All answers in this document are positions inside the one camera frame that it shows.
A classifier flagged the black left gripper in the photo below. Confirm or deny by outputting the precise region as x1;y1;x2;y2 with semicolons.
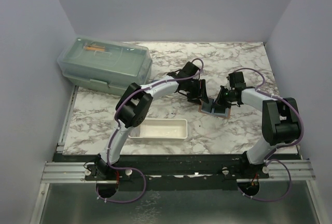
184;79;209;105

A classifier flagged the tan leather card holder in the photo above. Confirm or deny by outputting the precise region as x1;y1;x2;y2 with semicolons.
199;97;230;119

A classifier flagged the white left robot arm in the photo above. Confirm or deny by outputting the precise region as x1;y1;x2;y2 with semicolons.
94;59;208;180

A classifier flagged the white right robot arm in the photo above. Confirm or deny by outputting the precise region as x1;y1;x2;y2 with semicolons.
212;69;304;178

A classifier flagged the stack of cards in tray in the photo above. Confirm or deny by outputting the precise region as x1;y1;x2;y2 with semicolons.
130;128;140;137

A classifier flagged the white plastic tray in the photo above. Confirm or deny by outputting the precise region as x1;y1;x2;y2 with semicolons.
129;118;188;141

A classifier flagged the green translucent storage box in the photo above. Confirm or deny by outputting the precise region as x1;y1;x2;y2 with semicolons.
58;36;153;96

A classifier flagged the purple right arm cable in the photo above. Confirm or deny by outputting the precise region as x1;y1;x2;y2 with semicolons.
233;68;306;202

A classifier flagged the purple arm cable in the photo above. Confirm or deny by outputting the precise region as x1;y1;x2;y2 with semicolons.
96;58;204;204
233;68;306;202

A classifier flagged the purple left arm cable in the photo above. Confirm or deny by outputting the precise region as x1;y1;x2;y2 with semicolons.
96;58;204;204

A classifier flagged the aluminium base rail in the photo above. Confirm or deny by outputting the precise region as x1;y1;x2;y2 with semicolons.
41;159;316;184

